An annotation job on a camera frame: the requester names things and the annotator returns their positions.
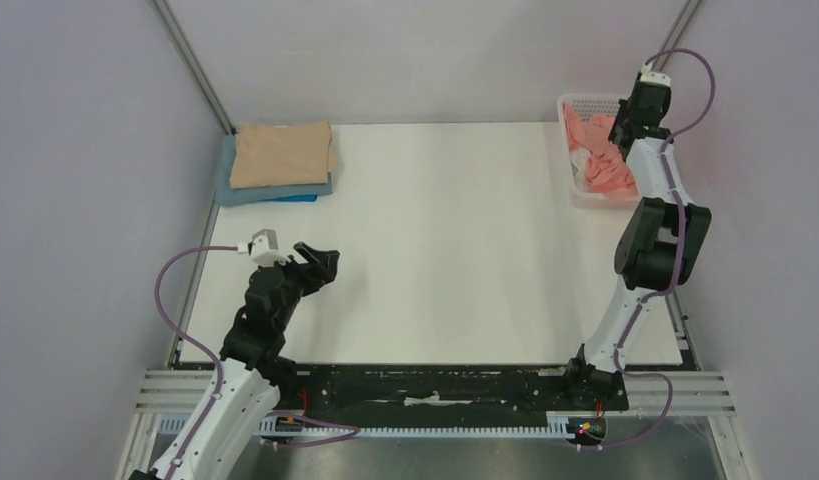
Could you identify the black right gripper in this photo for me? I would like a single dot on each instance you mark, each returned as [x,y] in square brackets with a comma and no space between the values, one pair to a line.
[623,132]

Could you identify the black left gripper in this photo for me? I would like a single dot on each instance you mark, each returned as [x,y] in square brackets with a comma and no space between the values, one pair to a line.
[314,274]

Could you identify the pink t shirt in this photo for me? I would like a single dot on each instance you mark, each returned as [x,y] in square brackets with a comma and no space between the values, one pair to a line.
[606,171]

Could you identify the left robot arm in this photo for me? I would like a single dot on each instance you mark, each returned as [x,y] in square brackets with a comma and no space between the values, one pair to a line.
[249,370]

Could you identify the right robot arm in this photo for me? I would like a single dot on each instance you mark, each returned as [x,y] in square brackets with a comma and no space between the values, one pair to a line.
[656,252]

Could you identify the white plastic laundry basket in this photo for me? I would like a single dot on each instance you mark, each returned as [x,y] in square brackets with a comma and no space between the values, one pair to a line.
[587,105]

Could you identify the white t shirt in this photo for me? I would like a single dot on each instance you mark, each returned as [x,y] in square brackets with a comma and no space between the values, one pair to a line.
[579,159]

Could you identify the beige folded t shirt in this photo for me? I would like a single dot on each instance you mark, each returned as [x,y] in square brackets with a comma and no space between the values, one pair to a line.
[274,156]

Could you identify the blue folded t shirt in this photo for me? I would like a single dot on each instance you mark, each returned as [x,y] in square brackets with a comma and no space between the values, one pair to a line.
[226,196]

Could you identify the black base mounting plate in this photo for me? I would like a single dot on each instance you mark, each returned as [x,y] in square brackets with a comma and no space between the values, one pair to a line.
[441,395]

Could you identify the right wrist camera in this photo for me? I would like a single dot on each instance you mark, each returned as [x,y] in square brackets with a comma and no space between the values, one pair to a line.
[649,75]

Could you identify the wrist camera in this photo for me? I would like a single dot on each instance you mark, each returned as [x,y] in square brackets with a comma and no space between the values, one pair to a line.
[649,75]
[263,249]

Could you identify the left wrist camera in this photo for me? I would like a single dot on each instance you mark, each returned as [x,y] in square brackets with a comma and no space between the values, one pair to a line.
[263,249]

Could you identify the white slotted cable duct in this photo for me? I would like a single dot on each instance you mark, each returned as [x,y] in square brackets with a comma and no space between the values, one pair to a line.
[556,428]

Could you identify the aluminium frame rail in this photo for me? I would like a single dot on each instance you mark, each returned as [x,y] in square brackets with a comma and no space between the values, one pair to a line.
[693,393]

